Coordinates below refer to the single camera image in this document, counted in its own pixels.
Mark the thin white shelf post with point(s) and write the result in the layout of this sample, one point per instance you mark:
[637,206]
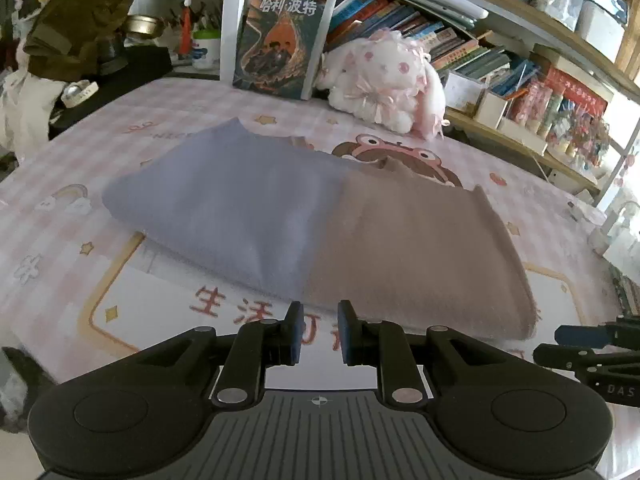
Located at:
[617,175]

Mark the white tape roll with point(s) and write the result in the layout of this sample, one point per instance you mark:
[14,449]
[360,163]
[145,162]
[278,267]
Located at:
[79,94]

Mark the olive green cloth bag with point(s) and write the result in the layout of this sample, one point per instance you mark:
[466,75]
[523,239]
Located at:
[75,30]

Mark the dark illustrated book box set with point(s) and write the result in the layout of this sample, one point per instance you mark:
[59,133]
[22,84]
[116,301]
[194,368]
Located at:
[275,40]

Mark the small white open box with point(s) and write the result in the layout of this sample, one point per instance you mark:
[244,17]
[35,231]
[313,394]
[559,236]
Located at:
[492,109]

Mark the pink and white plush toy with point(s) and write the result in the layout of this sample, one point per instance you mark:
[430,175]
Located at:
[385,75]

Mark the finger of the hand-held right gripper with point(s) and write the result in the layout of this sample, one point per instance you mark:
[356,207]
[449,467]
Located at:
[555,355]
[575,334]

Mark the person's grey fuzzy clothing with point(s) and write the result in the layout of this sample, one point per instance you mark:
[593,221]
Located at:
[22,390]

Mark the white lamp stand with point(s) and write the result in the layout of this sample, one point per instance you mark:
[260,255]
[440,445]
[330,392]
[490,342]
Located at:
[617,230]

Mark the row of colourful figurines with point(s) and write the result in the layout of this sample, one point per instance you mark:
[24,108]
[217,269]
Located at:
[565,115]

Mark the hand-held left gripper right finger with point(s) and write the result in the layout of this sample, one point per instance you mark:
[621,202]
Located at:
[345,332]

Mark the stack of books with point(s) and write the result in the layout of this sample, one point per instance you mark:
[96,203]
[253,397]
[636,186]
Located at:
[627,287]

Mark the white upper shelf board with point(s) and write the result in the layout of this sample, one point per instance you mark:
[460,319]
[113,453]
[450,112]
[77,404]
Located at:
[525,5]

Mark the round metal tin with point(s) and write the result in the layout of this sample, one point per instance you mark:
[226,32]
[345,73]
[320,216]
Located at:
[144,26]

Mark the pink printed table mat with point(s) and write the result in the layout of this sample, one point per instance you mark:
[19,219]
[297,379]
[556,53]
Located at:
[75,240]

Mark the row of books on shelf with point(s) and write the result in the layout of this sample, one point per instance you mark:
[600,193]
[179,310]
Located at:
[450,45]

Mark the red bottle figure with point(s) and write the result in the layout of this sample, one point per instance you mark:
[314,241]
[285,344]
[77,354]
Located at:
[185,30]

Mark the white cloth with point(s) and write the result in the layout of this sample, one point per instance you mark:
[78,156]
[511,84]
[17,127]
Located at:
[22,105]

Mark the wooden shelf board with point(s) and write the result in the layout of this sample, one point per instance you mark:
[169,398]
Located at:
[500,136]

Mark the white jar with blue label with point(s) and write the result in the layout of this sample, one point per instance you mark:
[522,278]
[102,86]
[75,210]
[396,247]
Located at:
[206,50]

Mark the purple and brown towel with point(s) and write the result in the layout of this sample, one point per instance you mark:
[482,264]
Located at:
[250,210]

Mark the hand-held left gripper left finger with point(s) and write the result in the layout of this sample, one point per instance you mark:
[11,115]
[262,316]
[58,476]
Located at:
[295,332]

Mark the black side stand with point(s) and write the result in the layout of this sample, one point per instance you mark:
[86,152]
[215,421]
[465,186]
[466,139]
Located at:
[135,67]

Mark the flat white box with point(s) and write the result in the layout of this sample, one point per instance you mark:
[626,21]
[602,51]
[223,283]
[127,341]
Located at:
[522,135]

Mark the white card box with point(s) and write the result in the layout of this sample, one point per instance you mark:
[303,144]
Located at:
[462,90]

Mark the white storage box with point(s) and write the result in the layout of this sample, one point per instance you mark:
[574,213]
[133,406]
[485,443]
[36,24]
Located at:
[600,30]

